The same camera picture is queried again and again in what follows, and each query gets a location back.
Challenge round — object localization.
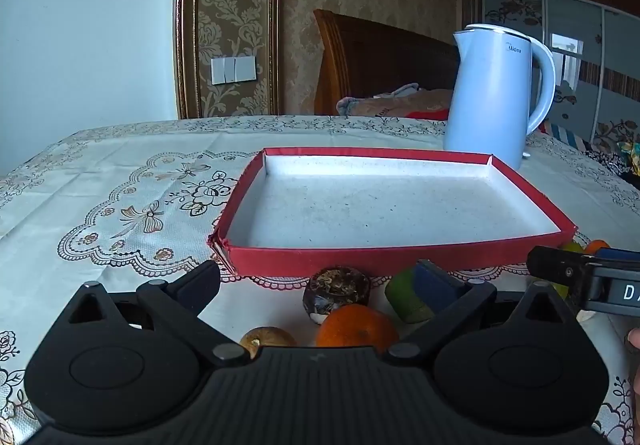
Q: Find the red shallow cardboard box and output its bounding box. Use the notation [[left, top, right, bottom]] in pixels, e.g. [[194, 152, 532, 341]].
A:
[[207, 147, 578, 278]]

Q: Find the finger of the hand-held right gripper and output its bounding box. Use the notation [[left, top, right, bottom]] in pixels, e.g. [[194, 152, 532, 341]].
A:
[[594, 247, 640, 266], [527, 245, 596, 288]]

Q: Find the brown longan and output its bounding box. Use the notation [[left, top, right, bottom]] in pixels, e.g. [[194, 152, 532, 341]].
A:
[[240, 326, 299, 359]]

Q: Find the brown wooden headboard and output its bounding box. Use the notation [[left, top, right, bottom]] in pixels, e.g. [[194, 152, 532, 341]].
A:
[[313, 9, 462, 116]]

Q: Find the gilded wall moulding frame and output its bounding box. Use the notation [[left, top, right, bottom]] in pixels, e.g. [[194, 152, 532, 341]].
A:
[[172, 0, 282, 120]]

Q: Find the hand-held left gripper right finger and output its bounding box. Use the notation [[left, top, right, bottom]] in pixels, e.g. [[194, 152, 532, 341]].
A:
[[384, 259, 573, 367]]

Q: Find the white wall switch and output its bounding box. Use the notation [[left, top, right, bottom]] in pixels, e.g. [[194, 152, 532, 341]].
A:
[[210, 56, 259, 86]]

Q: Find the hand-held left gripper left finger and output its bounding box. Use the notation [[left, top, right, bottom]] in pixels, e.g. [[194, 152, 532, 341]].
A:
[[67, 259, 251, 367]]

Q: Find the dark mottled passion fruit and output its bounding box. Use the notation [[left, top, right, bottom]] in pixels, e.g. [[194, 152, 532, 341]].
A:
[[303, 267, 372, 326]]

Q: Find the plush pillow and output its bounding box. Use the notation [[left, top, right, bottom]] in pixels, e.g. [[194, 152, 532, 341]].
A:
[[335, 83, 452, 122]]

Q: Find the person's right hand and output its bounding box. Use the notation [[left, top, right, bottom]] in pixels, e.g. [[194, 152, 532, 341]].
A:
[[624, 329, 640, 396]]

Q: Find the green sugarcane piece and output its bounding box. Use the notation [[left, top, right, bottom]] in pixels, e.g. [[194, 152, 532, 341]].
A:
[[384, 268, 436, 324]]

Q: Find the light blue electric kettle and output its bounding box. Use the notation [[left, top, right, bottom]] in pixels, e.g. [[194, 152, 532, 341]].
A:
[[444, 24, 557, 172]]

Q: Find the colourful patterned bedding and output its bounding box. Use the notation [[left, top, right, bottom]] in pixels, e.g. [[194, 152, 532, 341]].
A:
[[537, 121, 640, 188]]

